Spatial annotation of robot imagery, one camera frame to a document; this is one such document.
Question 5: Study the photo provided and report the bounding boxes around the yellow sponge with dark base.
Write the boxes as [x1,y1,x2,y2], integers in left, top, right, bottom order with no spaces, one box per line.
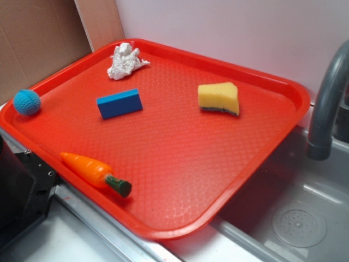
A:
[197,82,240,116]

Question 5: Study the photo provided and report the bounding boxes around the red plastic tray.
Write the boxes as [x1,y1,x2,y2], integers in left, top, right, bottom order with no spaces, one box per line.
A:
[1,39,310,240]

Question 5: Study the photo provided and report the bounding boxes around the blue rectangular block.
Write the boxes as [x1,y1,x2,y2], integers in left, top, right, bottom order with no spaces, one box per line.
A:
[97,89,143,120]

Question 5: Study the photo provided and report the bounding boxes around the crumpled white paper towel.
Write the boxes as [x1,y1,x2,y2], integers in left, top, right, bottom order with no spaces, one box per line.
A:
[107,42,150,80]

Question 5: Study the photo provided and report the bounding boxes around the orange toy carrot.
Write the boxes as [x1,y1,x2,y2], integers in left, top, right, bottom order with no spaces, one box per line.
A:
[59,152,132,198]

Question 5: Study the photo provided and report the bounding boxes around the grey plastic sink basin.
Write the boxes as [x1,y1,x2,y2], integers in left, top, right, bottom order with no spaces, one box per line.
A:
[163,124,349,262]

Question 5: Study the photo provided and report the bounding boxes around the grey toy faucet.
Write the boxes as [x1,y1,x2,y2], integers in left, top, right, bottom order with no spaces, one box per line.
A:
[306,41,348,160]

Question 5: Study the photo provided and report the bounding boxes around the blue textured ball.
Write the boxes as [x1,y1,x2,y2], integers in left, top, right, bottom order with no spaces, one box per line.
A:
[13,90,41,116]

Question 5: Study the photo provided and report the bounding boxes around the brown cardboard panel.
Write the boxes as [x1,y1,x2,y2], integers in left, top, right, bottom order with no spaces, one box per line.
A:
[1,1,124,104]

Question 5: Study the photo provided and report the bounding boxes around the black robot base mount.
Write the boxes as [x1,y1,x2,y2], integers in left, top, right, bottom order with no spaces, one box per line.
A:
[1,138,57,252]

